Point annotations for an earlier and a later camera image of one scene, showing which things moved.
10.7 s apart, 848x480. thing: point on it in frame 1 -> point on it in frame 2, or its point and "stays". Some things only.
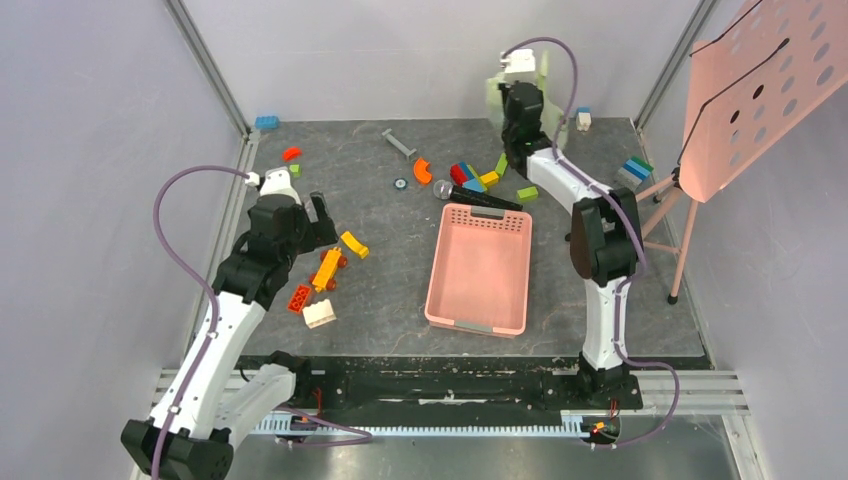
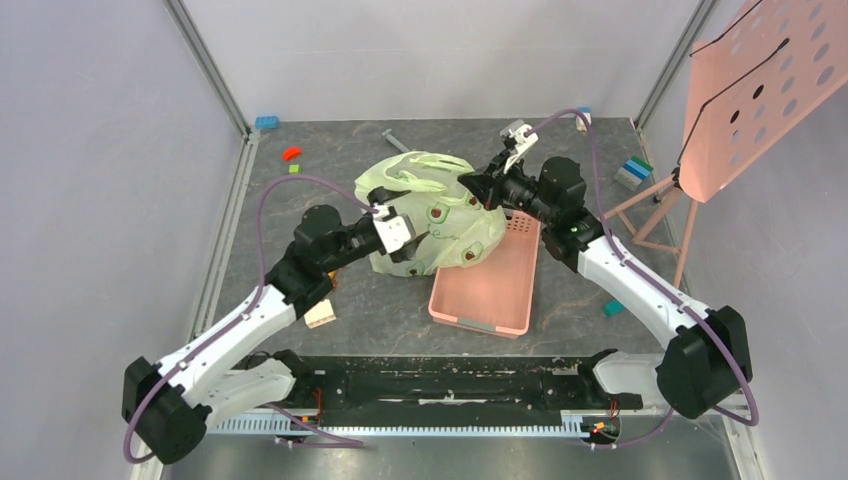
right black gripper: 519,150 -> 490,188
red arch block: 291,154 stays
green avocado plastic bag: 553,122 -> 460,230
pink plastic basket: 479,276 stays
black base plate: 461,383 stays
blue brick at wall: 267,122 stays
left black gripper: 319,232 -> 408,250
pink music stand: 748,82 stays
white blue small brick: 583,118 stays
